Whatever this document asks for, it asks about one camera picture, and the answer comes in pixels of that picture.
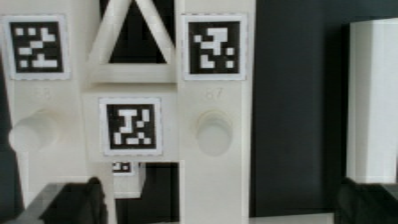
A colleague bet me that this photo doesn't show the white chair back frame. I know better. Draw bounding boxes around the white chair back frame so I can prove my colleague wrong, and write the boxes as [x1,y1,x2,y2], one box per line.
[0,0,255,224]

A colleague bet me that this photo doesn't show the white marker base plate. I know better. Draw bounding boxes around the white marker base plate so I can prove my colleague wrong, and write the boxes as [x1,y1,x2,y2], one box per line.
[112,162,145,199]

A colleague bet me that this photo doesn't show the white right fence bar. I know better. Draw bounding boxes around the white right fence bar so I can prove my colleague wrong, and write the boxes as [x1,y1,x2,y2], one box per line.
[346,18,398,183]

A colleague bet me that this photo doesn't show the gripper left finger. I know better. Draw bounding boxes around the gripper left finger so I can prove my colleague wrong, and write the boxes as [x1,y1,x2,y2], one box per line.
[10,177,108,224]

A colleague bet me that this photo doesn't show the white fence bar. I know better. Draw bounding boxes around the white fence bar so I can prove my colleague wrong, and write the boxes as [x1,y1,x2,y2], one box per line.
[248,213,334,224]
[346,18,398,183]

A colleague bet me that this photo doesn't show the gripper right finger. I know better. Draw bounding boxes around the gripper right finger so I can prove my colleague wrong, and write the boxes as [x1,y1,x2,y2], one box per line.
[334,178,398,224]

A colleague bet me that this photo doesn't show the white front fence bar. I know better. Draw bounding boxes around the white front fence bar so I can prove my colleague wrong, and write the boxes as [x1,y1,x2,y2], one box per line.
[248,213,334,224]

